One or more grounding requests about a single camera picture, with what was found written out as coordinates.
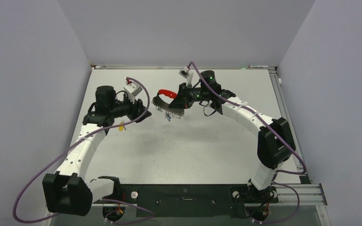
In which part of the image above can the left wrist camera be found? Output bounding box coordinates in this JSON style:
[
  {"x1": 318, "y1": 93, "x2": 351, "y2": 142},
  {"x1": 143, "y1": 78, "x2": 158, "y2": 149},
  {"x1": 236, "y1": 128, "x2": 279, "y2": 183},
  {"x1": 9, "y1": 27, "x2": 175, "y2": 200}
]
[{"x1": 123, "y1": 82, "x2": 142, "y2": 104}]

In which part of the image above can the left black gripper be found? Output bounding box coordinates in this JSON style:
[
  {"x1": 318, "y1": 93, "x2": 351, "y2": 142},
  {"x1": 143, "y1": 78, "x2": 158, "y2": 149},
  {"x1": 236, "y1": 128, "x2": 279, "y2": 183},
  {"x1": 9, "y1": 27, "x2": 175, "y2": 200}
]
[{"x1": 109, "y1": 94, "x2": 151, "y2": 122}]

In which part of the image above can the aluminium right rail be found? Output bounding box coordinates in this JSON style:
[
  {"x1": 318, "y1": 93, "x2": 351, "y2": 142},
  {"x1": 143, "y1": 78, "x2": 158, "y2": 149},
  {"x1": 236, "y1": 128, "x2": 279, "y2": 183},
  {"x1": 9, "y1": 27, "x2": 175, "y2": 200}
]
[{"x1": 268, "y1": 69, "x2": 308, "y2": 177}]

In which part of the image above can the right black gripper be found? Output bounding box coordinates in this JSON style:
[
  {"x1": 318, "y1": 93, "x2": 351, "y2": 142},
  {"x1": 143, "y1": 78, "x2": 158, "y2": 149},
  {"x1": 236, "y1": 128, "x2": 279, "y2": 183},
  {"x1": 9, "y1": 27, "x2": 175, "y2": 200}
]
[{"x1": 169, "y1": 82, "x2": 210, "y2": 110}]

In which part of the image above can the yellow key tag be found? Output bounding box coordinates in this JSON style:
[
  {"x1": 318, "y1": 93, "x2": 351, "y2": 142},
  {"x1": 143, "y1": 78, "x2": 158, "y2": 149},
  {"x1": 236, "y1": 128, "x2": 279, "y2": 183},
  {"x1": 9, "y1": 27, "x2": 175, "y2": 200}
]
[{"x1": 118, "y1": 121, "x2": 126, "y2": 131}]

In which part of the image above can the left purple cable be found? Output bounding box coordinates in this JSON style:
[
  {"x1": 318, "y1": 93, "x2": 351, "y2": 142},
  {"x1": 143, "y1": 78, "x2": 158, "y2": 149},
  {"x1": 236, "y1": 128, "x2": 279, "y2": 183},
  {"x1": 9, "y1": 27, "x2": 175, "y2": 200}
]
[{"x1": 12, "y1": 77, "x2": 156, "y2": 225}]

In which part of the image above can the aluminium rail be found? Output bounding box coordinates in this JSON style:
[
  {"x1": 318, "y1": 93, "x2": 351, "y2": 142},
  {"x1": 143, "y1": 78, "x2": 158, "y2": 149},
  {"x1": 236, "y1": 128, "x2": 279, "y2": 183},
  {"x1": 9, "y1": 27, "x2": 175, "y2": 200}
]
[
  {"x1": 45, "y1": 184, "x2": 329, "y2": 207},
  {"x1": 268, "y1": 69, "x2": 308, "y2": 177},
  {"x1": 91, "y1": 65, "x2": 277, "y2": 71}
]

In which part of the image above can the red-handled metal key holder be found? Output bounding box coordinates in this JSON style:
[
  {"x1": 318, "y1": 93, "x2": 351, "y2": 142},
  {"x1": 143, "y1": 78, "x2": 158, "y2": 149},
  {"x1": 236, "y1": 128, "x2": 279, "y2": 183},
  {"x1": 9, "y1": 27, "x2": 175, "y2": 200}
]
[{"x1": 152, "y1": 89, "x2": 184, "y2": 119}]

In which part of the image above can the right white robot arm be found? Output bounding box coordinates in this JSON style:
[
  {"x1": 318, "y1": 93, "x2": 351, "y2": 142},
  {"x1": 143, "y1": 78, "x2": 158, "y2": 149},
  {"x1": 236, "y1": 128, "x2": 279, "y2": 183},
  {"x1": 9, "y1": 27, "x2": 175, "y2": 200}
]
[{"x1": 169, "y1": 67, "x2": 295, "y2": 202}]

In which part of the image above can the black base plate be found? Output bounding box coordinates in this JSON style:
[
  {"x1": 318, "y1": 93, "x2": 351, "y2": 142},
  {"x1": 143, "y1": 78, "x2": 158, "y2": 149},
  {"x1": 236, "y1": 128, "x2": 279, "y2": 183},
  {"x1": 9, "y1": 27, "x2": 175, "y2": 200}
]
[{"x1": 96, "y1": 184, "x2": 279, "y2": 218}]

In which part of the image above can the aluminium front rail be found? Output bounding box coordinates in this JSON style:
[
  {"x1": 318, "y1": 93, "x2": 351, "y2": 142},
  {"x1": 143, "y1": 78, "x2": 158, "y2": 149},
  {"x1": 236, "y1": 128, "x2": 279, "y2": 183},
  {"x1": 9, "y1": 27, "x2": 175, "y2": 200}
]
[{"x1": 45, "y1": 184, "x2": 329, "y2": 207}]

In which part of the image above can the aluminium back rail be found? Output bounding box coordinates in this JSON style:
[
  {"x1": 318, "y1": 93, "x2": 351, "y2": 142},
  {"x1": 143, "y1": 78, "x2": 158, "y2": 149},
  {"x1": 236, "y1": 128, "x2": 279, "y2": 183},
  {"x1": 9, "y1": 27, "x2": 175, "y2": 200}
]
[{"x1": 91, "y1": 65, "x2": 277, "y2": 71}]

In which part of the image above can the purple cable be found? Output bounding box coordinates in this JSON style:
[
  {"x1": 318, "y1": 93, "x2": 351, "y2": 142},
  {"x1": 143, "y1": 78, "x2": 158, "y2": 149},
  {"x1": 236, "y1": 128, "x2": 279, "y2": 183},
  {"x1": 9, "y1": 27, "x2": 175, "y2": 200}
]
[
  {"x1": 12, "y1": 77, "x2": 156, "y2": 225},
  {"x1": 189, "y1": 61, "x2": 307, "y2": 225}
]

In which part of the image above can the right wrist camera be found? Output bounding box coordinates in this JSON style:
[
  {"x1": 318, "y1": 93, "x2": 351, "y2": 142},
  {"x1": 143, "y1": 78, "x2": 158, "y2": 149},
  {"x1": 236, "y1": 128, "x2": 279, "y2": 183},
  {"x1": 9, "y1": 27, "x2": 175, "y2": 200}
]
[{"x1": 179, "y1": 66, "x2": 194, "y2": 87}]

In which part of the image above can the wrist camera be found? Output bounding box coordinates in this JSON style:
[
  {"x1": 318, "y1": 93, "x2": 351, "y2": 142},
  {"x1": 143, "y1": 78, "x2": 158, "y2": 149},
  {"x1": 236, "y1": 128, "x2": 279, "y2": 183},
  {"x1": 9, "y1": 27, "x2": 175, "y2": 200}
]
[
  {"x1": 179, "y1": 66, "x2": 194, "y2": 87},
  {"x1": 123, "y1": 82, "x2": 142, "y2": 104}
]

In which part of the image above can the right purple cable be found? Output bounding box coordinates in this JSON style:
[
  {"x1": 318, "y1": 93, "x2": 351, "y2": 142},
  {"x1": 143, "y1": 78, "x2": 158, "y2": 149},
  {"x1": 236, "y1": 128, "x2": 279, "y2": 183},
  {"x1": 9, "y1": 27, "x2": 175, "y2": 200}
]
[{"x1": 189, "y1": 61, "x2": 307, "y2": 225}]

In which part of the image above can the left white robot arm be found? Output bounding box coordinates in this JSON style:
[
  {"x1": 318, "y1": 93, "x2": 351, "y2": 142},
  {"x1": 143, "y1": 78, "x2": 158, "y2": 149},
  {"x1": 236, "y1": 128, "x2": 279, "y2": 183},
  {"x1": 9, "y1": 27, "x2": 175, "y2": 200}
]
[{"x1": 42, "y1": 82, "x2": 151, "y2": 216}]

